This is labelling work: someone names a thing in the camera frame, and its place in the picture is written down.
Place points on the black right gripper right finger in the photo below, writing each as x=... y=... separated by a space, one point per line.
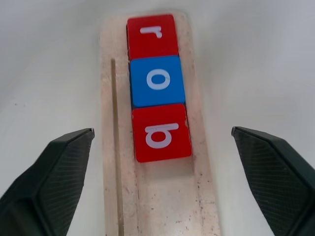
x=273 y=177

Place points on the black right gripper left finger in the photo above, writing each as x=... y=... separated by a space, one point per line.
x=46 y=186

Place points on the light wooden letter tray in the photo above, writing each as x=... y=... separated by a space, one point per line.
x=162 y=194

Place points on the blue letter o block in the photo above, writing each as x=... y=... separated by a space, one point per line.
x=157 y=81

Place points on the red letter r block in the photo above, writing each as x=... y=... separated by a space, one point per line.
x=152 y=37

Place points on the red letter b block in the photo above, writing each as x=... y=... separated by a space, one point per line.
x=161 y=134

